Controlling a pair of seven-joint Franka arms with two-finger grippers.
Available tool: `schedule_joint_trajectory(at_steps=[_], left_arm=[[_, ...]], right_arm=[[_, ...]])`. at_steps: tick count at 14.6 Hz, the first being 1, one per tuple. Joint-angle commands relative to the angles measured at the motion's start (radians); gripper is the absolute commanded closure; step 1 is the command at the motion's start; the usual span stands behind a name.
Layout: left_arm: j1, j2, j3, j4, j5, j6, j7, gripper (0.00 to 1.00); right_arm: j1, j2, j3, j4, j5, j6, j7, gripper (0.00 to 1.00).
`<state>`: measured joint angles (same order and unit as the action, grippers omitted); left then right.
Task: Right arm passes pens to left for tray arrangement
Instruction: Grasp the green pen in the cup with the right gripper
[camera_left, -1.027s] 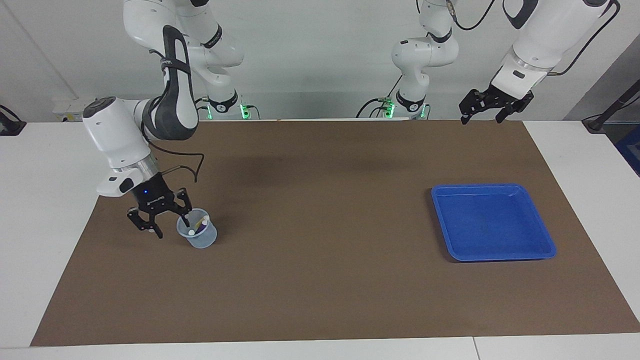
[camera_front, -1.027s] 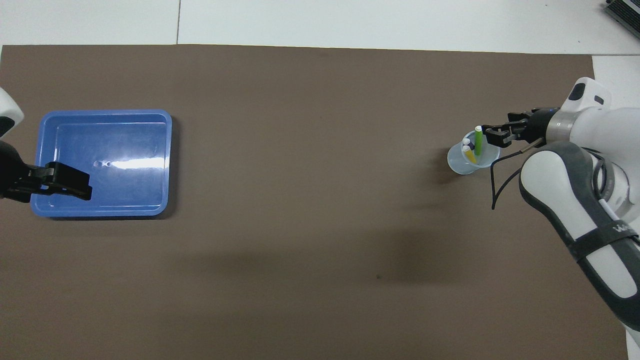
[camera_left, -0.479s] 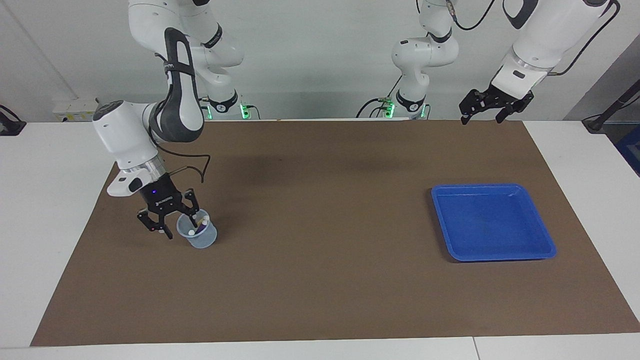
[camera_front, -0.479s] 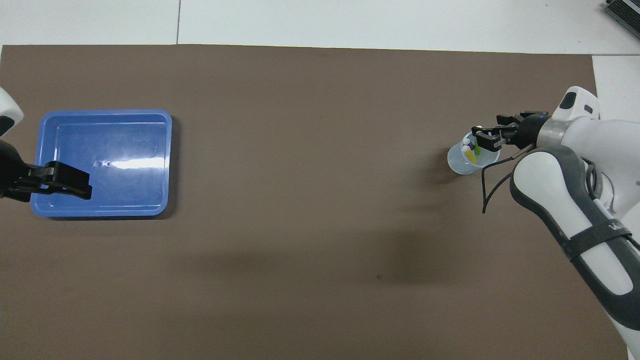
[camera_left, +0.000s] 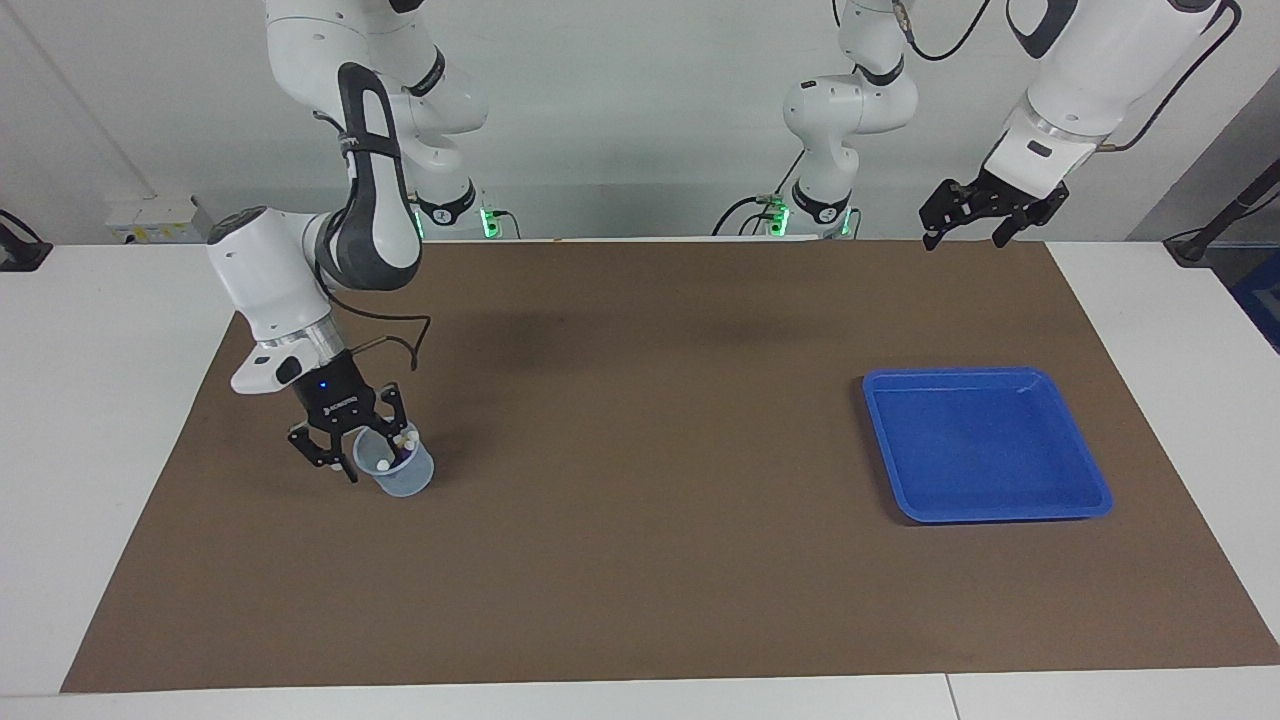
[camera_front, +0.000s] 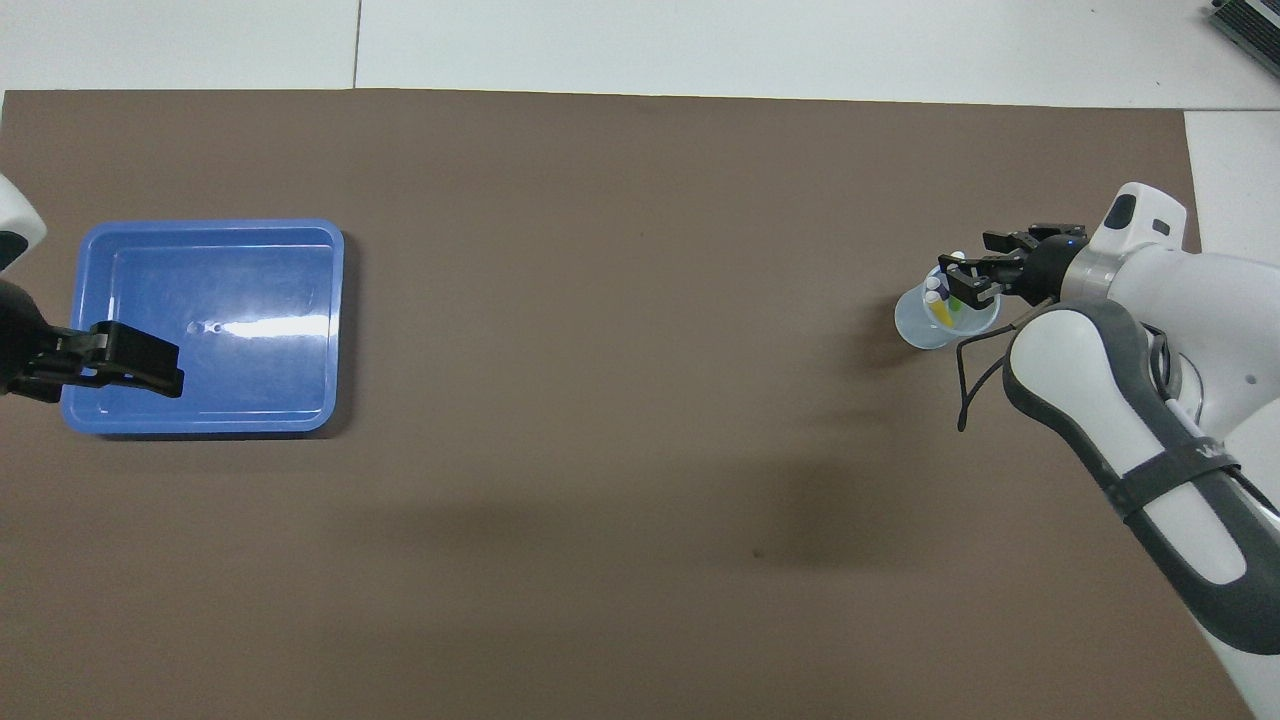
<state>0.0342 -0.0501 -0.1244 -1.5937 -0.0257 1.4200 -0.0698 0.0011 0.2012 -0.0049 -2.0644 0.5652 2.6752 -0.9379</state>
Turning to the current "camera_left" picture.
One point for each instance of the blue plastic tray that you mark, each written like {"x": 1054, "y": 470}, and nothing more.
{"x": 985, "y": 450}

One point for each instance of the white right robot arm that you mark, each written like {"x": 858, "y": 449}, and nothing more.
{"x": 260, "y": 270}

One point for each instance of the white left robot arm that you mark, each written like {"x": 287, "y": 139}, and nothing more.
{"x": 850, "y": 110}

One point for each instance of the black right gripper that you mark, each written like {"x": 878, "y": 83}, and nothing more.
{"x": 338, "y": 395}

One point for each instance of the black table clamp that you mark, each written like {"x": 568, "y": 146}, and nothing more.
{"x": 20, "y": 250}

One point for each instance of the blue box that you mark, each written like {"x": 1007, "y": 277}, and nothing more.
{"x": 1262, "y": 300}

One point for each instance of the translucent plastic cup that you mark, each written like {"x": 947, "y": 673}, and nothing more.
{"x": 405, "y": 480}

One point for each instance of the black stand pole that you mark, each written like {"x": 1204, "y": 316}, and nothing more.
{"x": 1220, "y": 215}

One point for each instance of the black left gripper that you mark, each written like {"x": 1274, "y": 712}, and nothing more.
{"x": 1010, "y": 195}

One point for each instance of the brown table mat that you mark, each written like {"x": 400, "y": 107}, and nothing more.
{"x": 640, "y": 500}

